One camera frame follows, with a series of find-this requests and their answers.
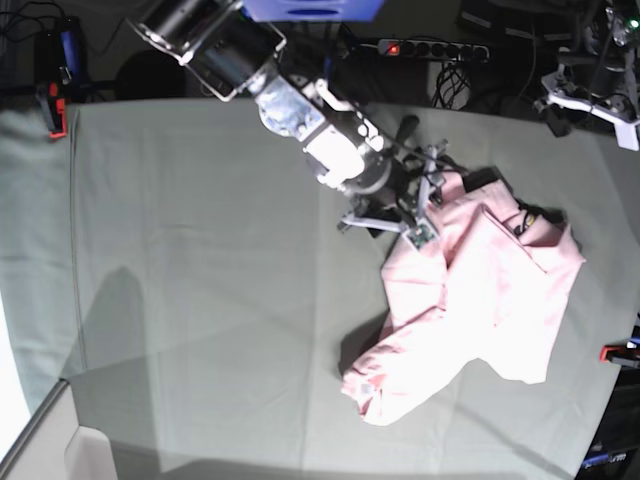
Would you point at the black round stand base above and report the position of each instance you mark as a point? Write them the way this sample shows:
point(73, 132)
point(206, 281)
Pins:
point(150, 74)

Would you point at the red clamp at edge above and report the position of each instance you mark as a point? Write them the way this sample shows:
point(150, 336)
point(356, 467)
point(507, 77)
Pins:
point(53, 107)
point(626, 355)

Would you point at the red clamp at right edge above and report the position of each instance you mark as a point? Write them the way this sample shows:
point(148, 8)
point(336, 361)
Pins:
point(626, 355)

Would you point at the pink t-shirt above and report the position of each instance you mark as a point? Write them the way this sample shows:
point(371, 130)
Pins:
point(492, 286)

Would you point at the red clamp at left edge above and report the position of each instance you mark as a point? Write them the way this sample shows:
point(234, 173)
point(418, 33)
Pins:
point(53, 107)

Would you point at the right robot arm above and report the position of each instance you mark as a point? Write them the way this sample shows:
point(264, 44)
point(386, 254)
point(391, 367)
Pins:
point(231, 54)

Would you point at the black power strip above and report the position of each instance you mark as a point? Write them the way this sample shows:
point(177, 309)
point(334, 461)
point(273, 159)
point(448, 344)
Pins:
point(433, 50)

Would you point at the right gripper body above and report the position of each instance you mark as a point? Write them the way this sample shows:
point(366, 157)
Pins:
point(388, 189)

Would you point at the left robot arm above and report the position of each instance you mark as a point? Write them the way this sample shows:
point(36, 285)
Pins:
point(606, 27)

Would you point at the blue clamp handle left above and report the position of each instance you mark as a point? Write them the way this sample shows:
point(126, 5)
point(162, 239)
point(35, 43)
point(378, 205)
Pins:
point(71, 53)

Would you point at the grey-green table cloth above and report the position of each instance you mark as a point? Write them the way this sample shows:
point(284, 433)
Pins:
point(181, 305)

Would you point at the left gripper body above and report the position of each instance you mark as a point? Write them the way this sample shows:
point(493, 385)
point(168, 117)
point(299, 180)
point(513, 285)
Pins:
point(585, 76)

